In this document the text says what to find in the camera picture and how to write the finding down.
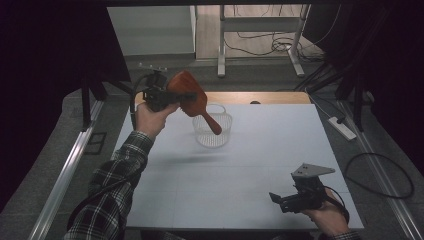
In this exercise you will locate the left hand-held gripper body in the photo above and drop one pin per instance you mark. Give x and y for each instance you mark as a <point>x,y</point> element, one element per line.
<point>156,96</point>

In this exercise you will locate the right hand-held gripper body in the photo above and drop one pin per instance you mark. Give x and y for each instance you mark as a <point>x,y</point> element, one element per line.
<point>308,193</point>

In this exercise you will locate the wooden hairbrush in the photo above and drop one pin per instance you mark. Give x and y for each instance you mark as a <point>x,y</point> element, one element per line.
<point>186,85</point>

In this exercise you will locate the white mesh basket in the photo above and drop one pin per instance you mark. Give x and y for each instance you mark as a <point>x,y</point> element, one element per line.
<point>213,138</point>

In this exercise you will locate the person's left hand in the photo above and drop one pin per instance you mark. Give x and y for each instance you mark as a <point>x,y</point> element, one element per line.
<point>150,121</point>

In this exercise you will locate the person's right hand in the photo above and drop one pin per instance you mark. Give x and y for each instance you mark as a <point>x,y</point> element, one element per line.
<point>330,216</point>

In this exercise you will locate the white cabinet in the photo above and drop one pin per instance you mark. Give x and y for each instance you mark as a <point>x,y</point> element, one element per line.
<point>150,30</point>

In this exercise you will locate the black stand legs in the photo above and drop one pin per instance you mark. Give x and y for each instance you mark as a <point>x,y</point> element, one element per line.
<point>358,100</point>
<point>87,100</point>

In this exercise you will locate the small dark object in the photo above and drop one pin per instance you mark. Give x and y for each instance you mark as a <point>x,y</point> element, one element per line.
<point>255,102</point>

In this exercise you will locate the white power strip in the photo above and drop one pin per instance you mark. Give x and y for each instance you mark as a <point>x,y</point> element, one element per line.
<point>341,128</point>

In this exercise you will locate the dark curtain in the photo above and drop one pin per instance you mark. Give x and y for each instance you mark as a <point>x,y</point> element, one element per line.
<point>40,83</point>
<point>396,66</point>

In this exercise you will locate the small dark floor frame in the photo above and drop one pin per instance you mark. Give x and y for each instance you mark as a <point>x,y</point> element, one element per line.
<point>96,143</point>

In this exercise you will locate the aluminium floor rail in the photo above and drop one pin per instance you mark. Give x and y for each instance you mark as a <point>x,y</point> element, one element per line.
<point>63,180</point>
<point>383,170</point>

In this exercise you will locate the white metal desk frame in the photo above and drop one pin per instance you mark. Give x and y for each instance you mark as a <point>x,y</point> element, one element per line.
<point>260,24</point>

